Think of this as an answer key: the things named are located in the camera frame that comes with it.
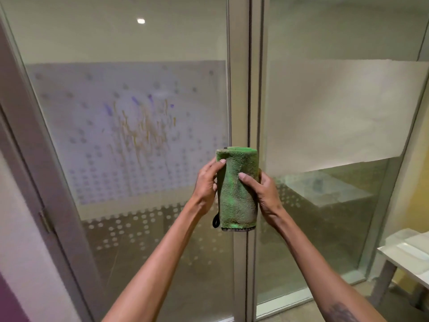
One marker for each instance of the person's right hand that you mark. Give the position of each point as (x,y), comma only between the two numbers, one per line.
(268,197)

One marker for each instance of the person's left hand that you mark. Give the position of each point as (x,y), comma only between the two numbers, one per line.
(204,187)

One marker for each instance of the green microfibre cloth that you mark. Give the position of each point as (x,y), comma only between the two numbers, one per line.
(236,197)

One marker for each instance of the person's right forearm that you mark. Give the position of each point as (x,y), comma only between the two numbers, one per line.
(318,271)

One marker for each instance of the person's left forearm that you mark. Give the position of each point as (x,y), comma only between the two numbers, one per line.
(157,268)

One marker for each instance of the white table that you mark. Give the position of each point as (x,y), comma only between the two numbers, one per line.
(402,261)

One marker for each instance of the round ceiling light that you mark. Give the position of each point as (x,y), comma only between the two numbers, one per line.
(141,21)

